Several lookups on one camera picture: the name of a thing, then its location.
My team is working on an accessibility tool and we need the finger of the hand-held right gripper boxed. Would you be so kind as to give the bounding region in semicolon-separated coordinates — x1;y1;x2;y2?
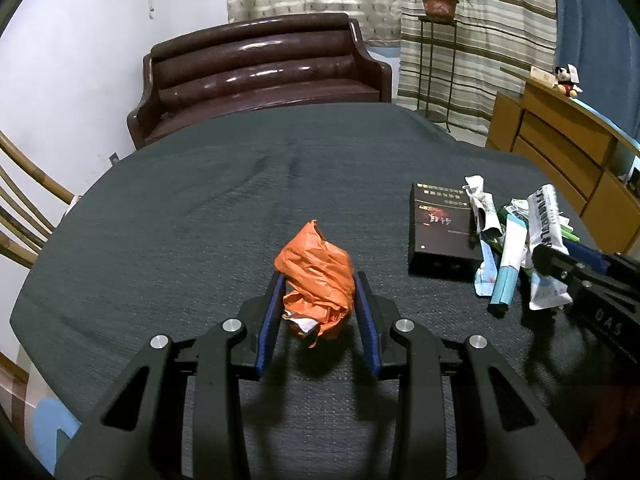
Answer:
564;241;640;281
531;244;601;293

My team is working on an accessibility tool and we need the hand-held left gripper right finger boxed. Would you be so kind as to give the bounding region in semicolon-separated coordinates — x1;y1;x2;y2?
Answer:
353;272;586;480

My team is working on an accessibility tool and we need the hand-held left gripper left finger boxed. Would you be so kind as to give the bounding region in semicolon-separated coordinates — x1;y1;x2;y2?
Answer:
54;271;288;480

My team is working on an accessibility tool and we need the silver white tube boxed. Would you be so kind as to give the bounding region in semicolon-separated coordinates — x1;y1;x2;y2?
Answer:
520;184;575;311

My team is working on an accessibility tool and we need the orange plastic bag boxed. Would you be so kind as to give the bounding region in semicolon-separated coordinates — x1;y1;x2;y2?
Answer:
274;220;357;350

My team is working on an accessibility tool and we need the white teal tube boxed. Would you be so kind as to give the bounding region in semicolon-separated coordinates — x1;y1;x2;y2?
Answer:
487;212;528;311

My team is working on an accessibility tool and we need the crumpled white wrapper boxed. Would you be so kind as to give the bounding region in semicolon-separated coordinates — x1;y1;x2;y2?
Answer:
462;174;503;241

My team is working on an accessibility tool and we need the black box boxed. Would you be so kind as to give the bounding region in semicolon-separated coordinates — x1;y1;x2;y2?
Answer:
407;182;485;277

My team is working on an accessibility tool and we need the wooden cabinet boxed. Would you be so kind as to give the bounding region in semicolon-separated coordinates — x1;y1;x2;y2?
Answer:
486;67;640;256

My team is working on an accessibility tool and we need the mouse plush toy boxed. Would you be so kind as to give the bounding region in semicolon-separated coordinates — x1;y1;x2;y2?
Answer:
552;64;583;98

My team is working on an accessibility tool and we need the small pale box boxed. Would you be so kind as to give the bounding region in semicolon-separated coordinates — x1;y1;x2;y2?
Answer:
527;66;558;86

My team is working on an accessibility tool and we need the striped curtain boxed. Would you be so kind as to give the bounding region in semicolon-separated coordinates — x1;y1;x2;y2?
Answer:
397;0;558;136

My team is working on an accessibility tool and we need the blue curtain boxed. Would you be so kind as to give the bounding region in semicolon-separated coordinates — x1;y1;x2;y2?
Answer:
550;0;640;141

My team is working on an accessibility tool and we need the blue stool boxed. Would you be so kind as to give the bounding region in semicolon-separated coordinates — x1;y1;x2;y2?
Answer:
34;394;82;476

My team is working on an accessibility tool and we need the brown leather sofa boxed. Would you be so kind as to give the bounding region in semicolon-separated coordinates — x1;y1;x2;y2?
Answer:
126;12;393;151

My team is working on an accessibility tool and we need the wooden chair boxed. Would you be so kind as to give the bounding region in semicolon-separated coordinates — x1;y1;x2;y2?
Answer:
0;130;83;271

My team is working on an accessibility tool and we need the metal plant stand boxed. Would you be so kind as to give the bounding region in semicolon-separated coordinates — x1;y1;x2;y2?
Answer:
416;16;458;133

